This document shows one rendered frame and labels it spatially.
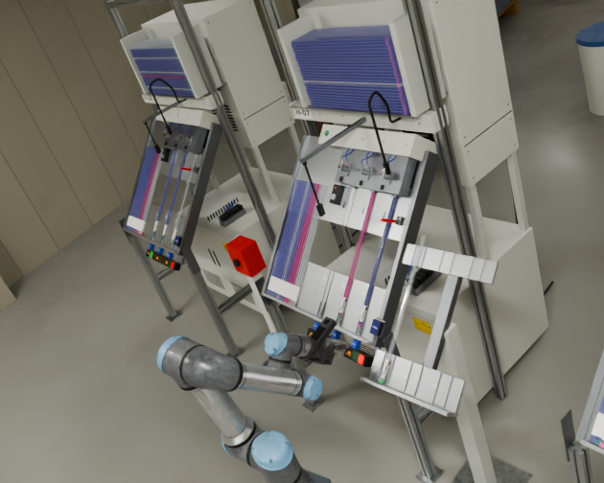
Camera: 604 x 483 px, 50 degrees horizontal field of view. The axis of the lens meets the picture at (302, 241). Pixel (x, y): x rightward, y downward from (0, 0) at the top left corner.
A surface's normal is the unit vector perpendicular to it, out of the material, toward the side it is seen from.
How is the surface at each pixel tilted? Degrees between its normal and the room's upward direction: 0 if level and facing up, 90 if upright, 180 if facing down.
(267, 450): 7
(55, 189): 90
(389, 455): 0
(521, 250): 90
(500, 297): 90
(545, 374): 0
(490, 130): 90
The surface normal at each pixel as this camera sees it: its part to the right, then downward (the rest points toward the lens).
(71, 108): 0.78, 0.07
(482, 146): 0.62, 0.21
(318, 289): -0.74, -0.16
